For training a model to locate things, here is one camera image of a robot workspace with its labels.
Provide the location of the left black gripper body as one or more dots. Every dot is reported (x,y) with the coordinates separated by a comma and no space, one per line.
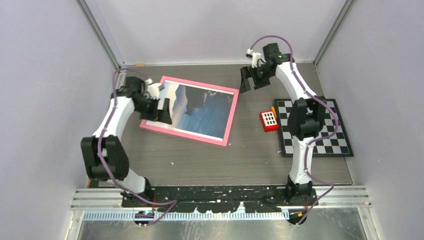
(149,108)

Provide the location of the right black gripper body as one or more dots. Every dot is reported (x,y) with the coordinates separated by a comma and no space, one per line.
(261,76)

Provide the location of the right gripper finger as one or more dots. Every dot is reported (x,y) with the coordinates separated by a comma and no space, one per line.
(246,72)
(244,85)

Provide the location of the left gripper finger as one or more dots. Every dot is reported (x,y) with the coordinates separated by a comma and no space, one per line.
(163,116)
(165,106)

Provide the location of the pink picture frame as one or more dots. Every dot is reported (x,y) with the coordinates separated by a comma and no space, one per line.
(228,126)

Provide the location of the orange handled screwdriver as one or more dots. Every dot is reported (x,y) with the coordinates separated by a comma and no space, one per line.
(273,109)

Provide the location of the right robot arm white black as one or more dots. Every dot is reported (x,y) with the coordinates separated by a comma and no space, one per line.
(307,116)

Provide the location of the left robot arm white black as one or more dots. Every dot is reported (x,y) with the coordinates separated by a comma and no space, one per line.
(103,153)

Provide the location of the landscape photo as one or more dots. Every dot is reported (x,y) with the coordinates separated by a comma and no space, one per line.
(202,112)

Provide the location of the red white toy block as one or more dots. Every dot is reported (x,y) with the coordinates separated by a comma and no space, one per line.
(268,121)

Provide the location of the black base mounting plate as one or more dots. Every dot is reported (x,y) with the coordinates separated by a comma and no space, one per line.
(215,198)

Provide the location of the black white checkerboard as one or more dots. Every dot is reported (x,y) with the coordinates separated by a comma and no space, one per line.
(337,145)

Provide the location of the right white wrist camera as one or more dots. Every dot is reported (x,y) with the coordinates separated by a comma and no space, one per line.
(254,57)

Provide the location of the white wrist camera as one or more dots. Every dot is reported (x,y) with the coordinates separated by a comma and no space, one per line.
(254,57)
(153,89)

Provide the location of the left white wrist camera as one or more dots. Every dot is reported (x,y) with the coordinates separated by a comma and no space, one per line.
(153,89)

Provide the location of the aluminium rail frame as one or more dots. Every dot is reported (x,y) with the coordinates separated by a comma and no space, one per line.
(107,204)

